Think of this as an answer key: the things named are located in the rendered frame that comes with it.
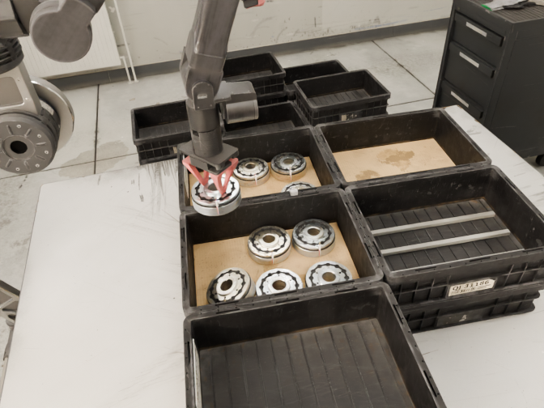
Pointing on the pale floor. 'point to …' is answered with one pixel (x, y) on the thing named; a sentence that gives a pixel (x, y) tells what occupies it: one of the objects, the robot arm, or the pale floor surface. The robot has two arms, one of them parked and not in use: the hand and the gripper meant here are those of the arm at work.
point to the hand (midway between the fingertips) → (214, 185)
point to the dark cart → (497, 72)
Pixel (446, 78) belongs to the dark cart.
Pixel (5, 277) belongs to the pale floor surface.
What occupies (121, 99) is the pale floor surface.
